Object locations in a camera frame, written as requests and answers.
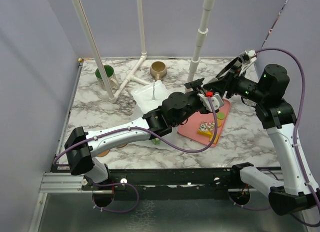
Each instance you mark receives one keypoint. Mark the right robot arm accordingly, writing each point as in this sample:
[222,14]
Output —
[298,191]

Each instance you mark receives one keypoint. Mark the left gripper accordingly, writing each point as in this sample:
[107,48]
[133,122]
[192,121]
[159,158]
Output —
[195,86]

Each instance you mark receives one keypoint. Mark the white pvc frame pole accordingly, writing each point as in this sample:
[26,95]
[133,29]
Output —
[200,37]
[131,75]
[90,38]

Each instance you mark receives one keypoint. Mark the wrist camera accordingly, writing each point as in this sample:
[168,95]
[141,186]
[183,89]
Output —
[212,102]
[248,56]

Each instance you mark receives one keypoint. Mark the beige ceramic cup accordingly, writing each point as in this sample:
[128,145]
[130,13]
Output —
[158,70]

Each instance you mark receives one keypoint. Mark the white pvc frame middle pole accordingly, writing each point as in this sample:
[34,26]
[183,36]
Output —
[131,75]

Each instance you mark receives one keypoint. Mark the wooden coaster near edge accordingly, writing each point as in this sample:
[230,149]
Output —
[103,153]

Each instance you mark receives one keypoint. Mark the pink serving tray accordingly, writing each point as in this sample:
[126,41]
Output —
[189,129]

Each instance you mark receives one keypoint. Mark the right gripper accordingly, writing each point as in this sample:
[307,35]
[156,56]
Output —
[228,82]

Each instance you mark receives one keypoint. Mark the white tiered serving stand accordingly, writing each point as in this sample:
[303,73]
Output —
[148,98]

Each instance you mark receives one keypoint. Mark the green round pastry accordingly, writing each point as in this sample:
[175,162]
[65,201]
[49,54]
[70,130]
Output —
[220,115]

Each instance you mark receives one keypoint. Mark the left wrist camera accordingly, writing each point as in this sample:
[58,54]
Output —
[212,102]

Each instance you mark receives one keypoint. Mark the white pvc frame right pole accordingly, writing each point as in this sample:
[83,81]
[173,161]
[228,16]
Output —
[200,37]

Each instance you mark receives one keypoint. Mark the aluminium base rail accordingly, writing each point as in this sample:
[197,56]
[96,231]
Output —
[218,178]

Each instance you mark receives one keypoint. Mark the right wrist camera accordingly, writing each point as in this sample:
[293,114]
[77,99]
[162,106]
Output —
[248,56]

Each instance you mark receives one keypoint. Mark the sprinkled cake slice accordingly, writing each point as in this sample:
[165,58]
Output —
[206,129]

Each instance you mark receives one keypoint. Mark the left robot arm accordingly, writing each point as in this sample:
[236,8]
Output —
[81,148]

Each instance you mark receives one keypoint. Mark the yellow round biscuit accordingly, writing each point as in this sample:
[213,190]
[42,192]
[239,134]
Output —
[219,123]

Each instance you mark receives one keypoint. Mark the white pvc frame left pole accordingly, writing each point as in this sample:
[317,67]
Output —
[90,38]

